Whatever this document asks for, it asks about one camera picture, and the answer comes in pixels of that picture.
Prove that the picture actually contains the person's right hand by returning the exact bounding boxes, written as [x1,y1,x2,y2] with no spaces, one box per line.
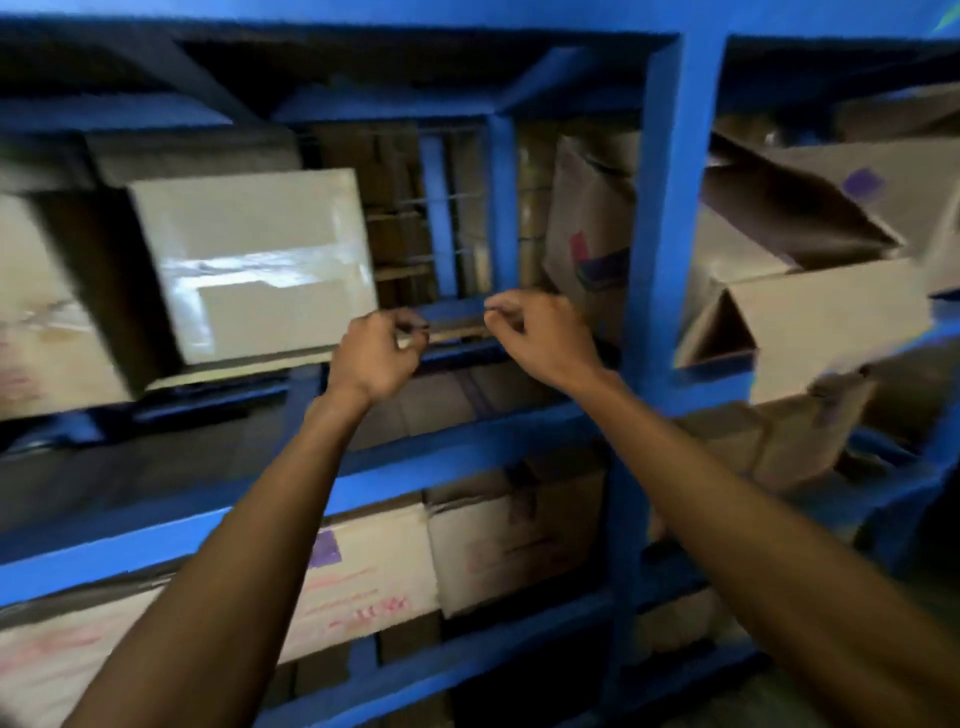
[483,288,624,400]

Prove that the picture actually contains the person's left hand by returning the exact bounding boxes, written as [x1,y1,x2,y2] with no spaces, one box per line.
[326,307,433,410]

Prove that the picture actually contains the blue metal shelving rack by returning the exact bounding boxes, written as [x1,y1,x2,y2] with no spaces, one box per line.
[0,0,960,728]

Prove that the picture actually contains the person's left forearm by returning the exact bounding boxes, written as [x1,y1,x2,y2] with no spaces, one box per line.
[63,389,376,728]

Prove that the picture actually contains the person's right forearm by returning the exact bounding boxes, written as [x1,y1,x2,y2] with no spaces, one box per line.
[577,374,960,728]

